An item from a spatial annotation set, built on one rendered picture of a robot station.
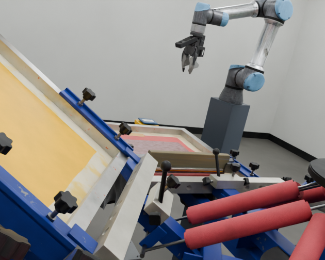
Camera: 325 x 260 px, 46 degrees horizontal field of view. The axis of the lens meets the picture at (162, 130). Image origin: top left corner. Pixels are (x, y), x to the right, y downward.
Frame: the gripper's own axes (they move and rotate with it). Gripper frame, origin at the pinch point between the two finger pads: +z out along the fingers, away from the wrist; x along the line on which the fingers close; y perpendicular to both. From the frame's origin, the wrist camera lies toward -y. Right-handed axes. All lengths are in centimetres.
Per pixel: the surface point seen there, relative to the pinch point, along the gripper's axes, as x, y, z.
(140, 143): 0.8, -21.4, 40.7
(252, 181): -67, -17, 32
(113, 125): 22, -25, 38
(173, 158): -37, -34, 33
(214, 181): -65, -40, 30
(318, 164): -106, -54, 4
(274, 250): -100, -50, 35
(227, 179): -67, -35, 28
